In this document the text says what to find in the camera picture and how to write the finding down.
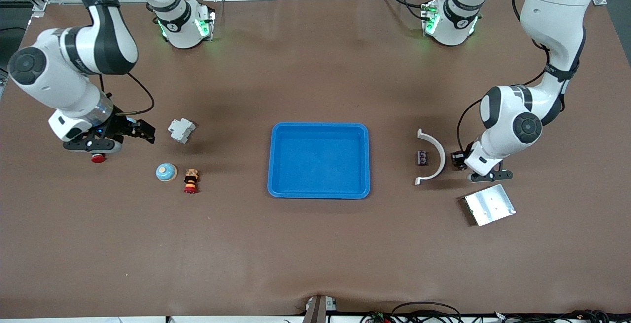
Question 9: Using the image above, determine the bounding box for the light blue desk bell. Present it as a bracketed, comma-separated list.
[155, 163, 178, 183]

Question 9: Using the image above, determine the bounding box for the blue plastic tray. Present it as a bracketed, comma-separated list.
[267, 122, 371, 200]

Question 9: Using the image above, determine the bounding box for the white circuit breaker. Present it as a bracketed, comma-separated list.
[167, 118, 197, 144]

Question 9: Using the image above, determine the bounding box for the silver metal plate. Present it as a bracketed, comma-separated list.
[461, 183, 517, 227]

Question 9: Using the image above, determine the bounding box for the red orange emergency stop button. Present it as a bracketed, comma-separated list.
[183, 168, 200, 195]

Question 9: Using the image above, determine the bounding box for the brown table mat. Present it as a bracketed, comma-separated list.
[0, 0, 631, 320]

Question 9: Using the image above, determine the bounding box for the white curved plastic bracket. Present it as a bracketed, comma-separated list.
[414, 128, 447, 186]

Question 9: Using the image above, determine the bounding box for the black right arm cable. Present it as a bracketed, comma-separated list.
[99, 72, 155, 116]

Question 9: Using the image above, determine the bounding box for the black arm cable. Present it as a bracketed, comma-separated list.
[99, 72, 155, 116]
[456, 97, 486, 158]

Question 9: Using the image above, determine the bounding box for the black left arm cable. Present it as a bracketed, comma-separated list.
[456, 97, 486, 158]

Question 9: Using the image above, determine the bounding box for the black looped cable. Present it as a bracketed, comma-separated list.
[391, 301, 463, 323]

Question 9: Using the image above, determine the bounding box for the coloured wire bundle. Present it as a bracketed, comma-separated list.
[361, 311, 395, 323]

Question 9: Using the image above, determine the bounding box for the black cable bundle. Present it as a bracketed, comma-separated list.
[495, 309, 631, 323]

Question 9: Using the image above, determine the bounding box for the grey table clamp bracket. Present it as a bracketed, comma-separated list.
[302, 295, 339, 323]

